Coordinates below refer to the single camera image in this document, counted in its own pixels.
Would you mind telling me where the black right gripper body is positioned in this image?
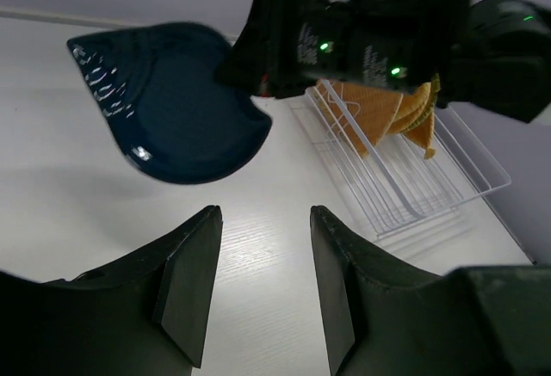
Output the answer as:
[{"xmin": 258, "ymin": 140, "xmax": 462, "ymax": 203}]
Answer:
[{"xmin": 214, "ymin": 0, "xmax": 470, "ymax": 99}]

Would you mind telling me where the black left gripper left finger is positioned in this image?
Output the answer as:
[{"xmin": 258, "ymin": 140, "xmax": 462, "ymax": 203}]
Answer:
[{"xmin": 1, "ymin": 206, "xmax": 222, "ymax": 375}]

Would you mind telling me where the small orange woven plate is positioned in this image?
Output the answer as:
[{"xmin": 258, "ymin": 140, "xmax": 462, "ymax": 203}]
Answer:
[{"xmin": 405, "ymin": 113, "xmax": 436, "ymax": 160}]

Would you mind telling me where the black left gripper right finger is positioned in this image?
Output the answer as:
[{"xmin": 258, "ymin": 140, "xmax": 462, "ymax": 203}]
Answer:
[{"xmin": 310, "ymin": 206, "xmax": 550, "ymax": 375}]

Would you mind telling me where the triangular orange woven plate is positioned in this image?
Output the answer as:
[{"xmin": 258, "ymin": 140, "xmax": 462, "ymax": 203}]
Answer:
[{"xmin": 312, "ymin": 80, "xmax": 403, "ymax": 157}]

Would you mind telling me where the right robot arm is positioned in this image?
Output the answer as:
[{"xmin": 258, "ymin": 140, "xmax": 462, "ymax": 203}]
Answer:
[{"xmin": 215, "ymin": 0, "xmax": 550, "ymax": 123}]

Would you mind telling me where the square orange woven plate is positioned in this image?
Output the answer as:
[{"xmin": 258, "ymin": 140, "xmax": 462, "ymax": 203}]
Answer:
[{"xmin": 388, "ymin": 83, "xmax": 431, "ymax": 134}]

